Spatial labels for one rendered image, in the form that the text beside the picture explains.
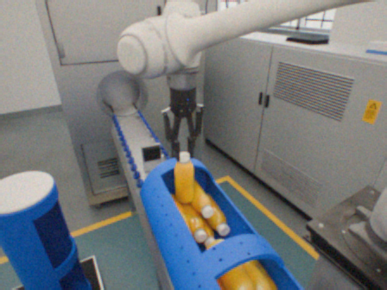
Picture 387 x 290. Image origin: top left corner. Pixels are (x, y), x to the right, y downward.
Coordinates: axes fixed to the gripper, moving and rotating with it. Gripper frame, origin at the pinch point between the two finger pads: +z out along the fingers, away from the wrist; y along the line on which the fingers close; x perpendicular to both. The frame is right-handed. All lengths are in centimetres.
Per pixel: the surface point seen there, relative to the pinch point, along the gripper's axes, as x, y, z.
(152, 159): -47, 0, 31
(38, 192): -36, 53, 29
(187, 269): 30.1, 11.0, 15.0
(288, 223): -51, -120, 132
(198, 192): 0.7, -5.1, 19.1
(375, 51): -45, -149, -16
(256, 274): 35.5, -5.7, 19.1
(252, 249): 34.5, -3.9, 9.5
